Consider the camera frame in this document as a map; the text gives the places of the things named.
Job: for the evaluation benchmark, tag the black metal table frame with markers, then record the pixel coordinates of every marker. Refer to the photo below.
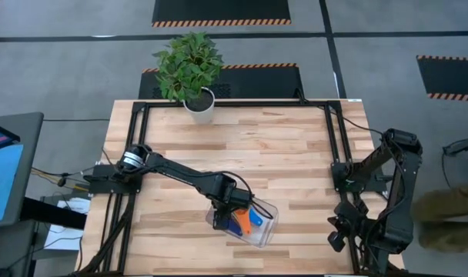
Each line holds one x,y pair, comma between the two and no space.
257,104

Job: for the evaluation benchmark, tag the blue sheet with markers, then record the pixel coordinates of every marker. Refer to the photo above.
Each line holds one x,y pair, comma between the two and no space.
3,181

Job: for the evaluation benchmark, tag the grey side desk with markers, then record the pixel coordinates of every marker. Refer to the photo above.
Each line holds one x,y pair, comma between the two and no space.
30,131

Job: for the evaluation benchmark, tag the black beam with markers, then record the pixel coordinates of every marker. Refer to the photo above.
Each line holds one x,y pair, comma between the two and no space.
53,215

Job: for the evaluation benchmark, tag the green plant in white pot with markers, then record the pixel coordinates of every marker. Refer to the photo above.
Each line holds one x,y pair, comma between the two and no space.
188,69

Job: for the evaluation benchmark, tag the black floor mat striped edge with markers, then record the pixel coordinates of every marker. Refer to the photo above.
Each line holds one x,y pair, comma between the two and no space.
218,9
449,77
257,82

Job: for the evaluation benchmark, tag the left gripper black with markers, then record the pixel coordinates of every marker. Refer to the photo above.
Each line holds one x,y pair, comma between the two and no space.
230,200

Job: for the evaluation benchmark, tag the dark grey cabinet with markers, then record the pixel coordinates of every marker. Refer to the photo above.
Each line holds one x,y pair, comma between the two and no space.
7,250

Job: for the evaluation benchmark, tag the person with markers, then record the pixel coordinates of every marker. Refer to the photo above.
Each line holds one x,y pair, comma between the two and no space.
445,215

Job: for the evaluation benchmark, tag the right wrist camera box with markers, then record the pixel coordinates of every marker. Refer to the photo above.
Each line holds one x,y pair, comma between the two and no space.
336,241

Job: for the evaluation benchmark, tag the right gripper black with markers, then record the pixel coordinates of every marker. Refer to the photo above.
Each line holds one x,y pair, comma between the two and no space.
349,221

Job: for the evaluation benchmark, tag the large blue measuring cup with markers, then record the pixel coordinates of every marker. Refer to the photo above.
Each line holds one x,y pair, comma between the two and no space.
256,219

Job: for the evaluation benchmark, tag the white paper sheet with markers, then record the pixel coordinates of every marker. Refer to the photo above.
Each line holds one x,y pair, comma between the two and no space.
64,234

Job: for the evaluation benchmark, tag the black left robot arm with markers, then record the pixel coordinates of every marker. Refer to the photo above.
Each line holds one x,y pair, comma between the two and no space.
172,169

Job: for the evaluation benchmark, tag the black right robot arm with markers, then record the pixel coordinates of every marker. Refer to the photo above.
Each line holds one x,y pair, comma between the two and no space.
395,215

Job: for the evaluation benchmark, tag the clear plastic basket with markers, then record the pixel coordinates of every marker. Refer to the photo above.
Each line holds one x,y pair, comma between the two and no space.
266,231

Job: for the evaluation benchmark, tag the orange measuring cup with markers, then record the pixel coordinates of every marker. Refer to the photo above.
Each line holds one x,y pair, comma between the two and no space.
243,221

